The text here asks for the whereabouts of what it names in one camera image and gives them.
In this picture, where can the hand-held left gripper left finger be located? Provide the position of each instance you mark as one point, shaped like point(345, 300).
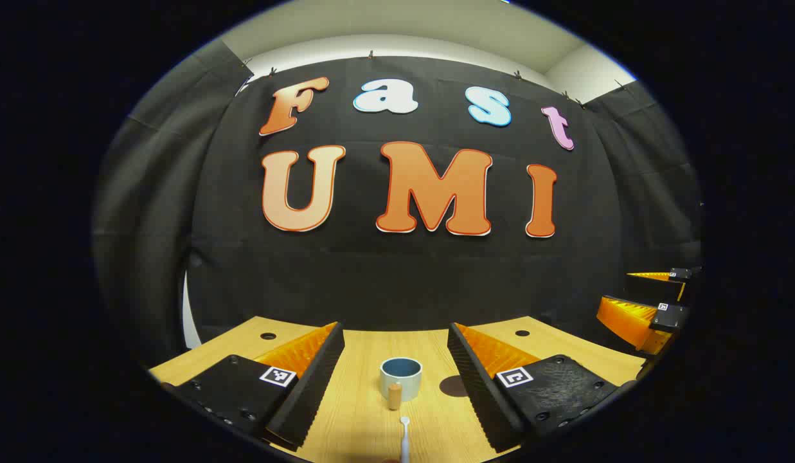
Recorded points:
point(313, 386)

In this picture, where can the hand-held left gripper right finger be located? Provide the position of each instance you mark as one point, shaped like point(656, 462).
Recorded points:
point(481, 392)

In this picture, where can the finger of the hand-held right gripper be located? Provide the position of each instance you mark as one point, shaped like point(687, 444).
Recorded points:
point(680, 273)
point(670, 318)

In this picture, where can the white toothbrush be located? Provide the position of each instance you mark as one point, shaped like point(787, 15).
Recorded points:
point(405, 444)

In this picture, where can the wooden desktop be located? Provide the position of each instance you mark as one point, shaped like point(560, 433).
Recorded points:
point(358, 418)

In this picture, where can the black backdrop cloth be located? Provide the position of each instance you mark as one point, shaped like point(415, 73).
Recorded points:
point(397, 276)

